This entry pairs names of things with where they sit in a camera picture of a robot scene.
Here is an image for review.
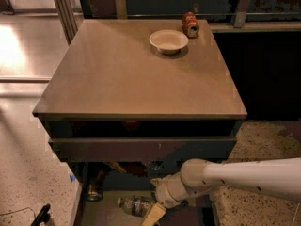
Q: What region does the red soda can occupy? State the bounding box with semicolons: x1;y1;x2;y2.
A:
182;12;199;38

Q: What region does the blue tape piece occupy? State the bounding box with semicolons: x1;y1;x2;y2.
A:
69;174;76;182

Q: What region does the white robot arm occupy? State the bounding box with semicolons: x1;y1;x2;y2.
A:
140;157;301;226

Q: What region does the thin floor cable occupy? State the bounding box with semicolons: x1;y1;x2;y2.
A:
0;206;37;218

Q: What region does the black object on floor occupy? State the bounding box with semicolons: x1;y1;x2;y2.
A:
30;203;51;226

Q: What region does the dark can in drawer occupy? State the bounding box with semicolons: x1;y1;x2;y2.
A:
87;170;103;202

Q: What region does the white bowl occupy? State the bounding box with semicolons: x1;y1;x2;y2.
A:
149;30;188;55

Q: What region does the grey drawer cabinet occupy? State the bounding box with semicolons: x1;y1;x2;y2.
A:
32;18;248;226

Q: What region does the dark top drawer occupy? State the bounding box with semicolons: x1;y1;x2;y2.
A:
49;137;236;163

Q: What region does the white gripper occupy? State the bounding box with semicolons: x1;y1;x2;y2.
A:
140;174;188;226

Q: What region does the open middle drawer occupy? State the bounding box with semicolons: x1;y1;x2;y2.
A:
74;171;218;226

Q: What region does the clear plastic water bottle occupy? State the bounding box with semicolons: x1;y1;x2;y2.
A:
117;196;154;218

